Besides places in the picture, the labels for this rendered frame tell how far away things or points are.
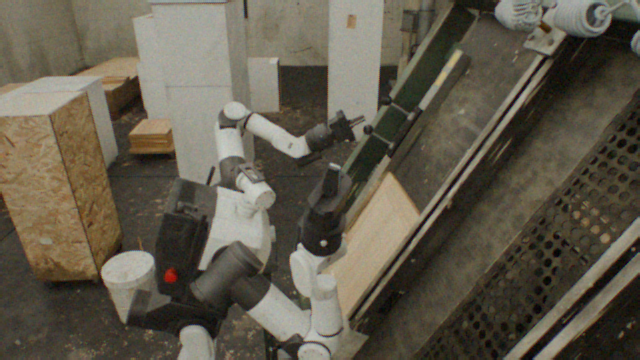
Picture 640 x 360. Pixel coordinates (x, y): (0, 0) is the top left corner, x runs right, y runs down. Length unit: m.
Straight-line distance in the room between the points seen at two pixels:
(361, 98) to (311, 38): 4.45
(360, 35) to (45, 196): 3.47
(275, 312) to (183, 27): 2.82
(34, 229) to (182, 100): 1.47
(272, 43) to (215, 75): 5.92
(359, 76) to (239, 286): 4.19
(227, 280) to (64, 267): 2.33
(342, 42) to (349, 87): 0.52
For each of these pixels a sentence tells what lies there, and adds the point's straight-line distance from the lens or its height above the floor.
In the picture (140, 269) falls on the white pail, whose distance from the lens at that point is 2.74.
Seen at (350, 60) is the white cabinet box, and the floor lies 1.00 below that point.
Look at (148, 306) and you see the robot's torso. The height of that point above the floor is 1.07.
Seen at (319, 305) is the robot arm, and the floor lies 1.28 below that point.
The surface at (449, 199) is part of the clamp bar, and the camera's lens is 1.09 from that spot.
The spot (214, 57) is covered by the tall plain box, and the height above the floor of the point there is 1.32.
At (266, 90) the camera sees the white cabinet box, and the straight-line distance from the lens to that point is 6.28.
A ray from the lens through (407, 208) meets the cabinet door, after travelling 1.31.
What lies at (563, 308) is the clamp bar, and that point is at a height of 1.47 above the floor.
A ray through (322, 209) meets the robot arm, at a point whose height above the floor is 1.57.
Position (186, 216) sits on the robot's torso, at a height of 1.40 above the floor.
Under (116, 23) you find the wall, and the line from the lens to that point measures 10.25.
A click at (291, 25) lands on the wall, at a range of 9.33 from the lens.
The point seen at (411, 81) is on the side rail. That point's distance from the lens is 1.67.
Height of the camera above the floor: 1.96
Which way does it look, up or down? 27 degrees down
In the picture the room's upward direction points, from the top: straight up
